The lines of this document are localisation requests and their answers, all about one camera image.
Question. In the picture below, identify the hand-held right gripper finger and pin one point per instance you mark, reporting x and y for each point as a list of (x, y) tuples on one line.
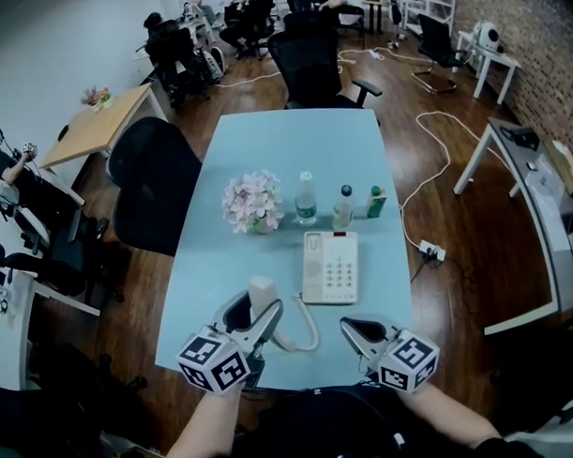
[(353, 338), (381, 327)]

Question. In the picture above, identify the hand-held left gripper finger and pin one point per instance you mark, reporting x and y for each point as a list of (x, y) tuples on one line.
[(223, 310), (266, 325)]

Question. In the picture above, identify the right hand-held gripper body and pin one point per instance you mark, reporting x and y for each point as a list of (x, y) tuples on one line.
[(410, 360)]

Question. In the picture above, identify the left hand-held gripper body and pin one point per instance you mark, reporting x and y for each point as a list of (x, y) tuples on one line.
[(211, 362)]

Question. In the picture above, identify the beige telephone handset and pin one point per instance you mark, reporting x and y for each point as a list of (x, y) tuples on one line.
[(262, 292)]

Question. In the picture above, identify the beige telephone base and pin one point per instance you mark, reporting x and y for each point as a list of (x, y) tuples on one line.
[(332, 268)]

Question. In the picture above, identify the person's right forearm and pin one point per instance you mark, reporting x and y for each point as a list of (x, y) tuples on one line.
[(448, 415)]

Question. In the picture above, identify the person's left forearm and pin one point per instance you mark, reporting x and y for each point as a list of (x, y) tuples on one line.
[(206, 428)]

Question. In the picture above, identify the white power strip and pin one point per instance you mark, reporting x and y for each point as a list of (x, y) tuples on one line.
[(432, 251)]

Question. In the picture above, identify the person's black clothing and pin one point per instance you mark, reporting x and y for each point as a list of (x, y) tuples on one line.
[(321, 429)]

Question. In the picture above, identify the pink flowers in pot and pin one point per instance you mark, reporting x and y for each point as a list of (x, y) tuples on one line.
[(252, 201)]

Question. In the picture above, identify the black-capped yellow drink bottle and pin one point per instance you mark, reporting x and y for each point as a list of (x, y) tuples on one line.
[(343, 212)]

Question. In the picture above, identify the green drink bottle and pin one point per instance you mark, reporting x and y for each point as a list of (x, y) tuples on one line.
[(375, 203)]

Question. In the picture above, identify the clear white-capped water bottle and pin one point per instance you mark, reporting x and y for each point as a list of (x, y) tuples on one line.
[(306, 201)]

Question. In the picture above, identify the black mesh office chair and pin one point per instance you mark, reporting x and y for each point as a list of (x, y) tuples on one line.
[(153, 186)]

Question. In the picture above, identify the black swivel chair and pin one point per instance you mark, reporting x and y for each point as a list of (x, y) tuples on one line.
[(53, 410)]

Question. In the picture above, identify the black and white office chair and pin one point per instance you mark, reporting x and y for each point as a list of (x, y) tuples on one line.
[(57, 259)]

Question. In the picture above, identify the grey desk with white legs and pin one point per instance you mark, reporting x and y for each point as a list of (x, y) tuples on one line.
[(538, 196)]

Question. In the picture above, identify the wooden desk with white legs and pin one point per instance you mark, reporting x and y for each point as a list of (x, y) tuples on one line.
[(100, 124)]

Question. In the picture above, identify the black device on grey desk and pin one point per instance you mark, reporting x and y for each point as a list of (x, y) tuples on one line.
[(522, 137)]

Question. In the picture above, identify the cardboard box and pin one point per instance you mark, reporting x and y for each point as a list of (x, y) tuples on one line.
[(568, 166)]

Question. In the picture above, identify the small potted flowers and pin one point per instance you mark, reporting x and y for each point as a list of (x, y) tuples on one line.
[(97, 97)]

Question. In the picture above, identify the black high-back office chair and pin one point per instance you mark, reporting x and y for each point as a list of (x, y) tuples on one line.
[(309, 63)]

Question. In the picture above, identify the black cantilever chair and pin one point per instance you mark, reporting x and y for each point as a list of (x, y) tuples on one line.
[(437, 44)]

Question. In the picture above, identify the small white table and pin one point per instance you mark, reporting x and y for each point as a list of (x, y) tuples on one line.
[(496, 58)]

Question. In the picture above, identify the white round appliance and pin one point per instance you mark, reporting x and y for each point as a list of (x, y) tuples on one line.
[(486, 35)]

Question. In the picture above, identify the white shelving frame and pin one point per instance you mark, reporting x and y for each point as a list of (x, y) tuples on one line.
[(429, 4)]

